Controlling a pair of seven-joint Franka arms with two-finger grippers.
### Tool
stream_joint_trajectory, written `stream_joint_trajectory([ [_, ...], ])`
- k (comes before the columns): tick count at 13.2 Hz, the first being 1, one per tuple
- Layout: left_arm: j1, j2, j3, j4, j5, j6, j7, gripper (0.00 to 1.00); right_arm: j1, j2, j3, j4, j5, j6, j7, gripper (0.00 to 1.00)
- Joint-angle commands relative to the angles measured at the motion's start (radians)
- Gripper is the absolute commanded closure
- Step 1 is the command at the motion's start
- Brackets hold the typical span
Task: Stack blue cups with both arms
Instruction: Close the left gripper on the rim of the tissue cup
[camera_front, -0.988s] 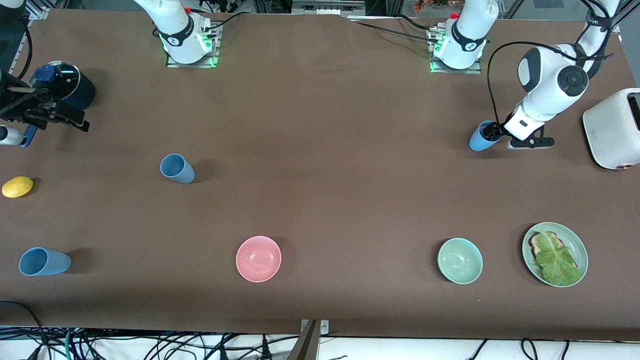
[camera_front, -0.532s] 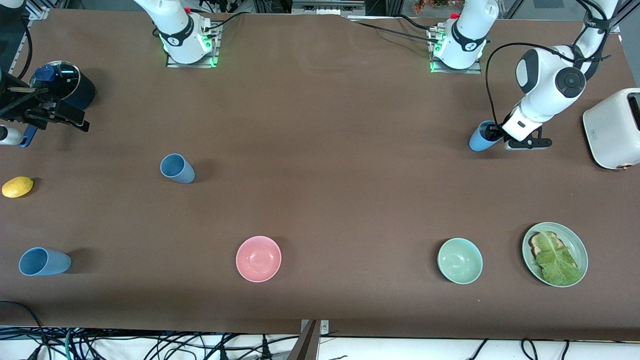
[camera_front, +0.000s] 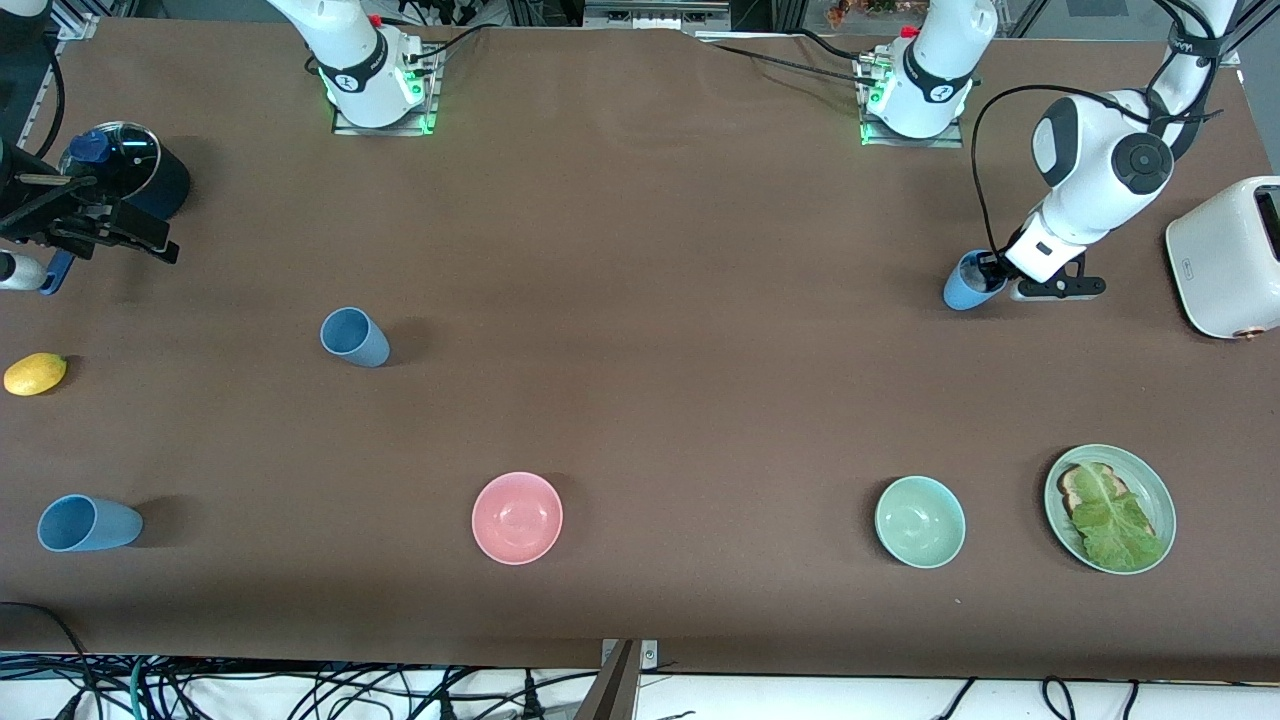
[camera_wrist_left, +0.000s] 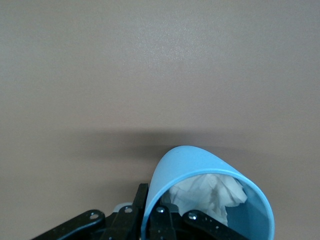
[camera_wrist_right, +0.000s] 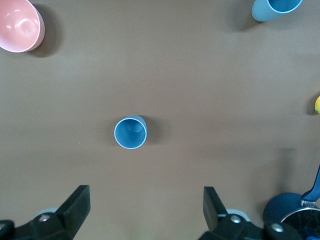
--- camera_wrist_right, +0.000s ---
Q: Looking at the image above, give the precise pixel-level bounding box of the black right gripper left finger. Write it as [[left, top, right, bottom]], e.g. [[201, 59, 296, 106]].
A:
[[0, 184, 91, 240]]

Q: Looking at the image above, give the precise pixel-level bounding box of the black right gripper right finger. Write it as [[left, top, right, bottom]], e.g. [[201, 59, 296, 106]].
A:
[[198, 186, 303, 240]]

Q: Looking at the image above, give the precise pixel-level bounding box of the blue plastic cup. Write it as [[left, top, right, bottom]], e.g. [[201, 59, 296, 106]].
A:
[[251, 0, 305, 23], [114, 114, 148, 150]]

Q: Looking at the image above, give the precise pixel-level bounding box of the dark blue saucepan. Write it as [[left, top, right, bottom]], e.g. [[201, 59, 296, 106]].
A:
[[262, 163, 320, 240]]

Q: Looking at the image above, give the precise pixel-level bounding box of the glass lid with blue knob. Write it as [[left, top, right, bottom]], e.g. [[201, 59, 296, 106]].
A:
[[279, 206, 320, 240]]

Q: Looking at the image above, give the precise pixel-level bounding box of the pink bowl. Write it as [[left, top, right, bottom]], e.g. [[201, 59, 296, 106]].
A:
[[0, 0, 46, 53]]

